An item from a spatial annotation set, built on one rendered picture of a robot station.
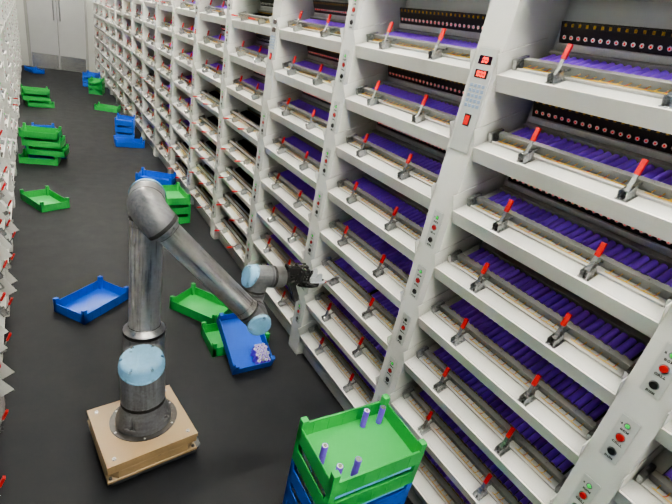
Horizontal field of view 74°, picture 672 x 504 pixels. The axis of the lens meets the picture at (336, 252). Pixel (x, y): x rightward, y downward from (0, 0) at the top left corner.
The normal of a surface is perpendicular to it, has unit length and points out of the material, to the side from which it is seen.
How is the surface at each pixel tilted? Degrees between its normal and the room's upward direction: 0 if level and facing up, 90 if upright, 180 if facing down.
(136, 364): 2
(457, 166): 90
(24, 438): 0
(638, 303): 21
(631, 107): 111
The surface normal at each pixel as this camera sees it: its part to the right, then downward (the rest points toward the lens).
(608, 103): -0.85, 0.40
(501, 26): -0.84, 0.07
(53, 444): 0.18, -0.89
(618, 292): -0.13, -0.80
